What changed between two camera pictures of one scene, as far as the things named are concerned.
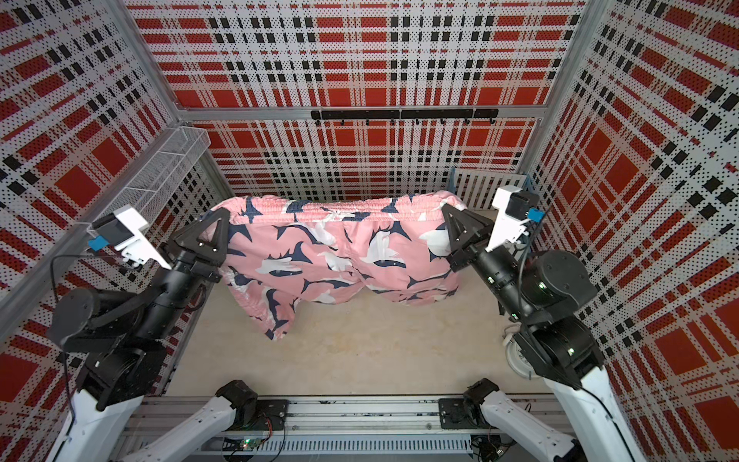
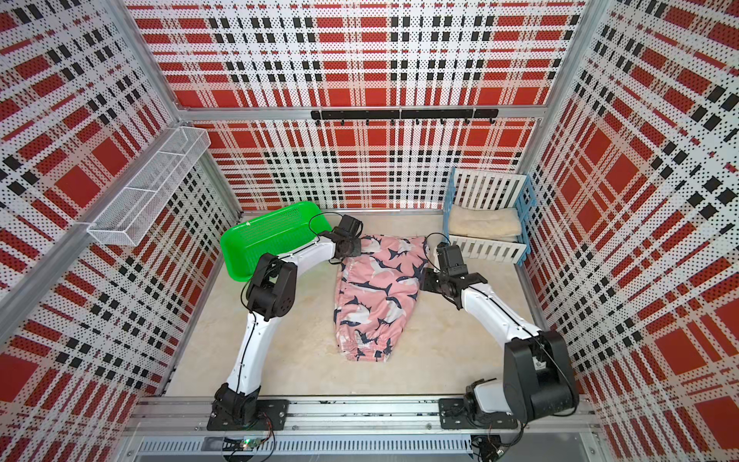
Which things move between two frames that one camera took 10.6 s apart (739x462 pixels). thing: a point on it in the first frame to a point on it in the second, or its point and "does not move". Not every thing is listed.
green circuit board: (250, 444) does not move
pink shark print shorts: (390, 248) to (375, 294)
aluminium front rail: (153, 415) does not move
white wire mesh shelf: (153, 189) does not move
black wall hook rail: (389, 115) does not move
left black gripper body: (178, 285) to (355, 247)
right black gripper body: (499, 268) to (433, 281)
